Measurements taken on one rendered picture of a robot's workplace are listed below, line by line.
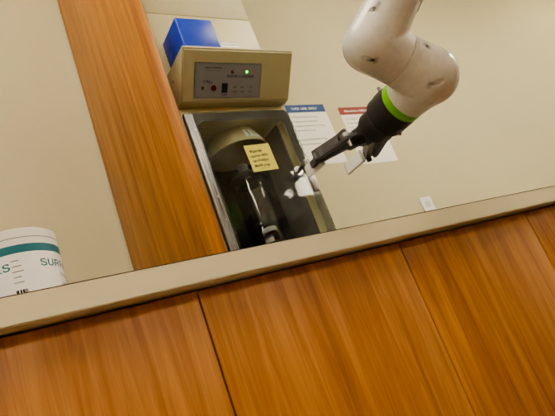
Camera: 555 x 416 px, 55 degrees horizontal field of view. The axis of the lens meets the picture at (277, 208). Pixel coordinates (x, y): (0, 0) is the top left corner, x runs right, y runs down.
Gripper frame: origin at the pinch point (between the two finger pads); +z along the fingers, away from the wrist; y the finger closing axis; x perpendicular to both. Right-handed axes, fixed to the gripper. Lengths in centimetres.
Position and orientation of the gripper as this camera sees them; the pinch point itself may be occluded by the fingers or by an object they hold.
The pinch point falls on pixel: (330, 167)
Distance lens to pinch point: 128.7
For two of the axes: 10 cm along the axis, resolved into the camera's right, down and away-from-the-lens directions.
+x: 3.2, 8.9, -3.2
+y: -8.3, 1.0, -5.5
